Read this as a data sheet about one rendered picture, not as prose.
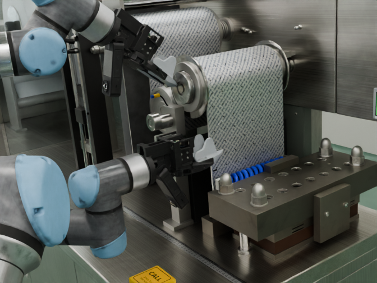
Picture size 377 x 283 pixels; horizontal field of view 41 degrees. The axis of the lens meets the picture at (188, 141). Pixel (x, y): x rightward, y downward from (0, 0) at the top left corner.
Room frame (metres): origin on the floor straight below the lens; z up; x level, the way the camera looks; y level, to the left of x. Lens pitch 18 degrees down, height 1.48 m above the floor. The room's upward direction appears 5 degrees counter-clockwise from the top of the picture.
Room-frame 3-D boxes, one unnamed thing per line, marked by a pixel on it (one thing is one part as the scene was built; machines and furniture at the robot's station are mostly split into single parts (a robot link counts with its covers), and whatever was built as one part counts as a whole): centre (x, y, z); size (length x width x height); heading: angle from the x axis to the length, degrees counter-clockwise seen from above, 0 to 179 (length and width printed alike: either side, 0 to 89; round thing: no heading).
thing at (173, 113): (1.15, 0.04, 1.05); 0.06 x 0.05 x 0.31; 124
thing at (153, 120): (1.13, 0.08, 1.18); 0.04 x 0.02 x 0.04; 34
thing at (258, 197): (0.95, -0.14, 1.05); 0.04 x 0.04 x 0.04
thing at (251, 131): (1.16, -0.14, 1.12); 0.23 x 0.01 x 0.18; 124
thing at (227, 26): (1.51, -0.11, 1.33); 0.07 x 0.07 x 0.07; 34
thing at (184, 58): (1.14, -0.01, 1.25); 0.15 x 0.01 x 0.15; 34
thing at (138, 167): (0.98, 0.12, 1.11); 0.08 x 0.05 x 0.08; 34
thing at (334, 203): (1.01, -0.31, 0.96); 0.10 x 0.03 x 0.11; 124
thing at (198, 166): (1.04, -0.01, 1.09); 0.09 x 0.05 x 0.02; 123
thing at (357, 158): (1.13, -0.40, 1.05); 0.04 x 0.04 x 0.04
